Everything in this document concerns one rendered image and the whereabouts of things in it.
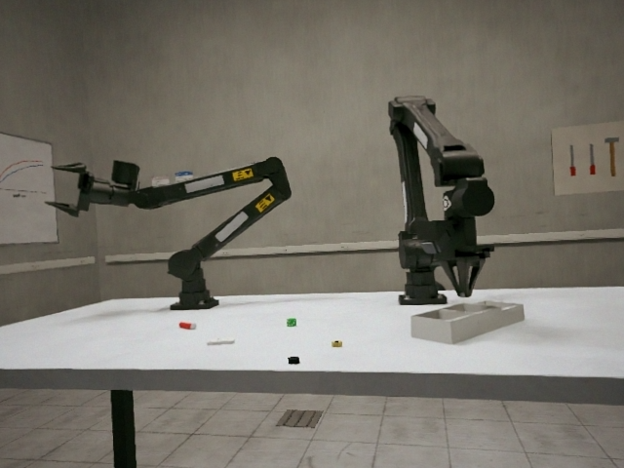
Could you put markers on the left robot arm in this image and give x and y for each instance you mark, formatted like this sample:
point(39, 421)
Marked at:
point(471, 196)

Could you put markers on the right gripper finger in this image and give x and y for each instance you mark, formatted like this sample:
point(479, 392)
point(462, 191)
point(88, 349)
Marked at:
point(79, 170)
point(66, 207)

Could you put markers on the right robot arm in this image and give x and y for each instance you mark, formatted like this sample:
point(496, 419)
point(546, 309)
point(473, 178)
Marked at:
point(194, 295)

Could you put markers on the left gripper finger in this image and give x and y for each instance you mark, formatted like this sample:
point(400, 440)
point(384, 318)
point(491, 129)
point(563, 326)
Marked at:
point(448, 265)
point(463, 268)

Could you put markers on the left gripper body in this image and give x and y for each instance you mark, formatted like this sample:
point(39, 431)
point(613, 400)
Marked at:
point(459, 253)

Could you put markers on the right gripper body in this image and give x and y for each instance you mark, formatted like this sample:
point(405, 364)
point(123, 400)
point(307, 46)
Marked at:
point(91, 192)

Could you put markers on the white three-compartment bin rack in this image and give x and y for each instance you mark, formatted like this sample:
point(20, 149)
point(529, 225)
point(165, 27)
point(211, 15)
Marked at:
point(493, 316)

